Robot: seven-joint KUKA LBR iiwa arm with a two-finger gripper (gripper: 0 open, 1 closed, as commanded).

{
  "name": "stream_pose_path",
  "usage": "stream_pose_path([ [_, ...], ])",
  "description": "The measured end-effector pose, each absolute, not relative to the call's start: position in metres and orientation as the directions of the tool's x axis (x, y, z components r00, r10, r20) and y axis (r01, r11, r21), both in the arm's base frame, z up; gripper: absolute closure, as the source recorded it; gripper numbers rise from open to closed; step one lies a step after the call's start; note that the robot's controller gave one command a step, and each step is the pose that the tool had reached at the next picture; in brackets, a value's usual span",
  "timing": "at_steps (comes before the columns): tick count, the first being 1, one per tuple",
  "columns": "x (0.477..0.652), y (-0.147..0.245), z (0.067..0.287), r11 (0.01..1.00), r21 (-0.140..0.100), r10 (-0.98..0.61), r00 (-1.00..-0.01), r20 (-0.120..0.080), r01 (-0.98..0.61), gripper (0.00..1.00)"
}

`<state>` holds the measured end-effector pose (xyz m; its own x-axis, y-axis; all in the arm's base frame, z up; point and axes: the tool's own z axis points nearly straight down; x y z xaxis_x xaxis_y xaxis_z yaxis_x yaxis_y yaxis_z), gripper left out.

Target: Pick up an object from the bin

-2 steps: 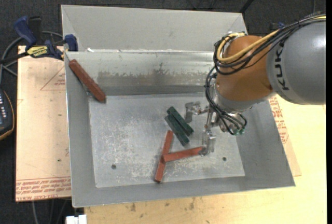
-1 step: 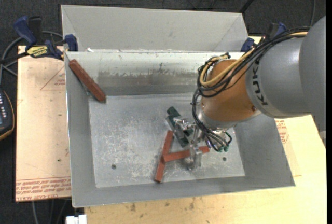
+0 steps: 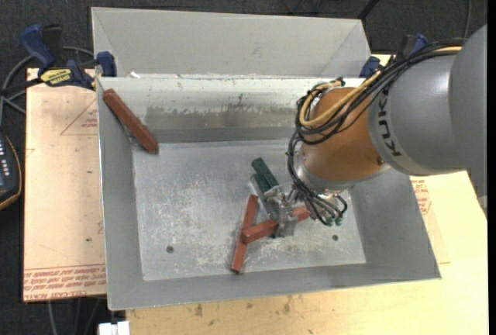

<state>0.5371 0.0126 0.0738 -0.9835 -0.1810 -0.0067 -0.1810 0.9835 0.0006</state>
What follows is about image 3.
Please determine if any red-brown block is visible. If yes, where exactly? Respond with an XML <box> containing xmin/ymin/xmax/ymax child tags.
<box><xmin>102</xmin><ymin>88</ymin><xmax>160</xmax><ymax>155</ymax></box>
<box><xmin>230</xmin><ymin>193</ymin><xmax>260</xmax><ymax>275</ymax></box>
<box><xmin>239</xmin><ymin>206</ymin><xmax>311</xmax><ymax>244</ymax></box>

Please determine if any brown cardboard board, red print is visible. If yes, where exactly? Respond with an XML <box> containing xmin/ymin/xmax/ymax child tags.
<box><xmin>22</xmin><ymin>67</ymin><xmax>453</xmax><ymax>303</ymax></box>

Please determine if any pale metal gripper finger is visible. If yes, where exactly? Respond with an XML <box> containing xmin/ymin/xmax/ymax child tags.
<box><xmin>261</xmin><ymin>185</ymin><xmax>284</xmax><ymax>219</ymax></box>
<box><xmin>275</xmin><ymin>202</ymin><xmax>298</xmax><ymax>238</ymax></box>

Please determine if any grey metal bin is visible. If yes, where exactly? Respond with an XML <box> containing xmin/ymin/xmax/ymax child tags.
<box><xmin>91</xmin><ymin>6</ymin><xmax>442</xmax><ymax>312</ymax></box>

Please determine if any dark green flat block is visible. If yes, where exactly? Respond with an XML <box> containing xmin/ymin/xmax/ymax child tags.
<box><xmin>250</xmin><ymin>157</ymin><xmax>281</xmax><ymax>193</ymax></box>

